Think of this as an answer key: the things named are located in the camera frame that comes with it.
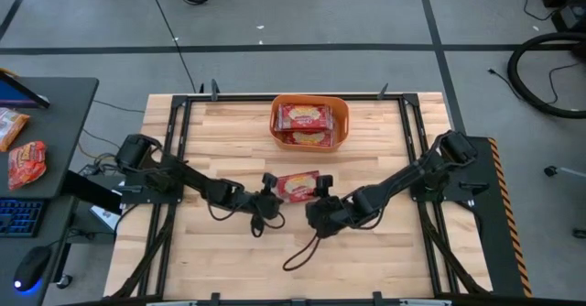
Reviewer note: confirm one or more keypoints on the black equipment case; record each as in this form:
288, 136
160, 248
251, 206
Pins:
570, 3

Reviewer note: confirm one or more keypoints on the black computer mouse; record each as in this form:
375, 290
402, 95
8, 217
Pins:
32, 265

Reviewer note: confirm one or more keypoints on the printed booklet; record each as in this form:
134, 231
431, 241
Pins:
104, 215

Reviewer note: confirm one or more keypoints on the black hazard-striped side panel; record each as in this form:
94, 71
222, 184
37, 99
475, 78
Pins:
494, 232

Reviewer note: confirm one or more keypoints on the red orange snack bag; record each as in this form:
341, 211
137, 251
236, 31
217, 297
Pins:
26, 164

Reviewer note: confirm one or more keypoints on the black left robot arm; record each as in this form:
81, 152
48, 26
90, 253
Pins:
192, 178

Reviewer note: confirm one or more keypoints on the orange plastic basket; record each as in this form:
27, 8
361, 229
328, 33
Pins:
307, 149

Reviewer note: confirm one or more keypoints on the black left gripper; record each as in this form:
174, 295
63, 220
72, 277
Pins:
266, 205

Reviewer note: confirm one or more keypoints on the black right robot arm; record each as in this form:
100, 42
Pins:
403, 178

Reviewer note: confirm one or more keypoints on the grey stand leg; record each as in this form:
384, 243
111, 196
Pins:
549, 171

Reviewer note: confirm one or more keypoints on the black metal rig frame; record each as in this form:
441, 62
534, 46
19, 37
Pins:
247, 98

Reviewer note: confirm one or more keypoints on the laptop screen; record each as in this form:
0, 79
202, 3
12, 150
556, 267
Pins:
14, 94

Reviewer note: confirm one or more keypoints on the black desk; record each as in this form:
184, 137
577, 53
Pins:
68, 113

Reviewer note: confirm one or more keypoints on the black keyboard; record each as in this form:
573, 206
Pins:
20, 216

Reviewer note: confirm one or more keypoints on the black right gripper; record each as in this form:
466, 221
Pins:
327, 216

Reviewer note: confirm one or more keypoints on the red popcorn bag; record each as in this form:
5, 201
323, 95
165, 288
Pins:
304, 116
307, 138
298, 187

